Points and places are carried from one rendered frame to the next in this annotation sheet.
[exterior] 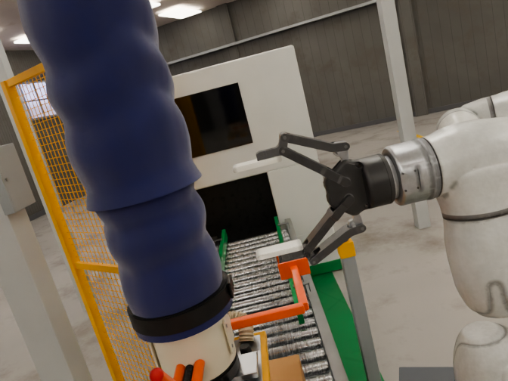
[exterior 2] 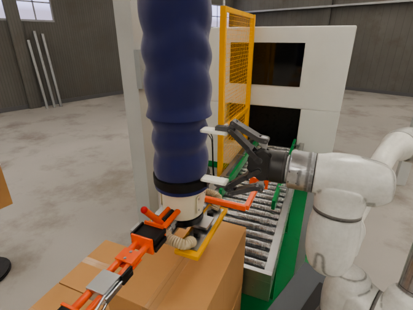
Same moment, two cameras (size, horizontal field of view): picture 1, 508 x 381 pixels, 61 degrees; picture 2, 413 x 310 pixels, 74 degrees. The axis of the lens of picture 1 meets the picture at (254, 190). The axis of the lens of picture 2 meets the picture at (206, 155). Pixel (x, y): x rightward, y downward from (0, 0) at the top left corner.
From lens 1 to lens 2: 0.24 m
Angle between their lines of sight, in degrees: 22
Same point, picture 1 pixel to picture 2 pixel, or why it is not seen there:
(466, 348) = not seen: hidden behind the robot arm
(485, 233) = (326, 226)
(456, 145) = (330, 169)
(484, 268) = (317, 244)
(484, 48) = not seen: outside the picture
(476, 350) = (338, 278)
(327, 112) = (378, 76)
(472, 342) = not seen: hidden behind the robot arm
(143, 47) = (192, 35)
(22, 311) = (133, 140)
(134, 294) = (156, 165)
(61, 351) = (145, 166)
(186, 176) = (197, 115)
